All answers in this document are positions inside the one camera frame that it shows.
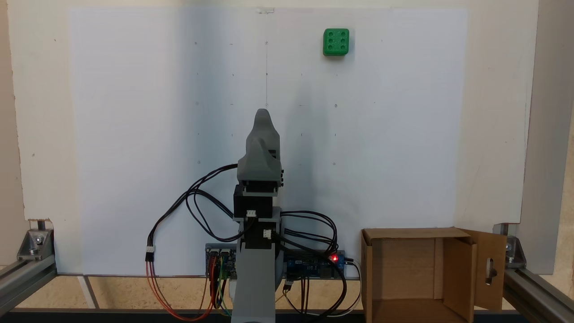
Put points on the white paper sheet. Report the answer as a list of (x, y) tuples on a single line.
[(134, 134)]

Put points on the blue circuit board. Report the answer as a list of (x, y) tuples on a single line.
[(314, 267)]

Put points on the metal corner bracket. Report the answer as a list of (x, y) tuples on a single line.
[(515, 249), (36, 244)]

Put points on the aluminium frame post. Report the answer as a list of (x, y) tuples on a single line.
[(9, 134), (551, 134)]

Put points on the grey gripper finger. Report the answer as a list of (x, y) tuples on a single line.
[(264, 125), (260, 163)]

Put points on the aluminium frame rail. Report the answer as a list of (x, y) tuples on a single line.
[(538, 296), (22, 280)]

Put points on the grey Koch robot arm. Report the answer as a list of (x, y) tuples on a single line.
[(253, 287)]

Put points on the green dice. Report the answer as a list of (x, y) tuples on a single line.
[(336, 41)]

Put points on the brown cardboard box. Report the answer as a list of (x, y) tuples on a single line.
[(403, 269)]

